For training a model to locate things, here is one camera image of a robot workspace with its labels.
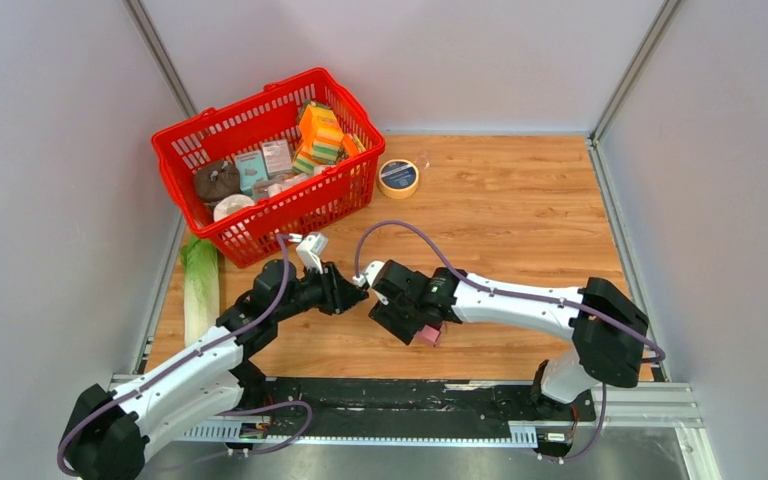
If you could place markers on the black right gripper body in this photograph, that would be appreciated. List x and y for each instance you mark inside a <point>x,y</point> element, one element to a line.
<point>408,309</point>

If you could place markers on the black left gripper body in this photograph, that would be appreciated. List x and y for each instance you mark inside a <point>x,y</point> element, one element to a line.
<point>315,290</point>

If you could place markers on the pink paper box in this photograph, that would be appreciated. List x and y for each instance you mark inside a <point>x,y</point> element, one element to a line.
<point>429,335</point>

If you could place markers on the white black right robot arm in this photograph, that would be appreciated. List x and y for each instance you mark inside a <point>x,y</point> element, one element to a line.
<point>605,329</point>

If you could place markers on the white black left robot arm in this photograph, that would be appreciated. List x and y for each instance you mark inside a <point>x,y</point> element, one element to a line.
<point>112,434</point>

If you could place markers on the teal small box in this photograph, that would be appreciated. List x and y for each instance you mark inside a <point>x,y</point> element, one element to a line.
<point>252,169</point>

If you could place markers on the grey pink small box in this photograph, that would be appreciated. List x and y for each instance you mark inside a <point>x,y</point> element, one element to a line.
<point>277,157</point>

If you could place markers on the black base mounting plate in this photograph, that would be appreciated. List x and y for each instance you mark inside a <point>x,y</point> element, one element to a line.
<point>414,409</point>

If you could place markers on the napa cabbage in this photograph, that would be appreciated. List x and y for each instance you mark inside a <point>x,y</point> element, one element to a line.
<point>201,289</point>

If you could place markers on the white tape roll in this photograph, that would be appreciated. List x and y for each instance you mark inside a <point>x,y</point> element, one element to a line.
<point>231,205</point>

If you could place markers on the yellow masking tape roll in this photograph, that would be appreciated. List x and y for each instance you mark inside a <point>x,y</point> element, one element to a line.
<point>398,178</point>

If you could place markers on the green yellow sponge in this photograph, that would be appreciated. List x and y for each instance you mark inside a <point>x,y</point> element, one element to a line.
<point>304,162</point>

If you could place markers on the red plastic shopping basket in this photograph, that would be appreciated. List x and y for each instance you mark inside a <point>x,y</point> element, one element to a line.
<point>288,203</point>

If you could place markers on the orange yellow sponge pack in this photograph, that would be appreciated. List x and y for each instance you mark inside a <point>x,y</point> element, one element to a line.
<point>321,132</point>

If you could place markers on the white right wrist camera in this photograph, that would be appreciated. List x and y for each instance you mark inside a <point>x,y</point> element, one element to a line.
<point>367,278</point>

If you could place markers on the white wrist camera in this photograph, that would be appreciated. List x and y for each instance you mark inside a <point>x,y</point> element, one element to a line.
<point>367,278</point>
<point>309,249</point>

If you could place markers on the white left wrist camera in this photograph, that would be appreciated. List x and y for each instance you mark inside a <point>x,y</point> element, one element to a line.
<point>309,249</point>

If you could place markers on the aluminium rail frame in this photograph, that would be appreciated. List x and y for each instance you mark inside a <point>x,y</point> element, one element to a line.
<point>650,404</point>

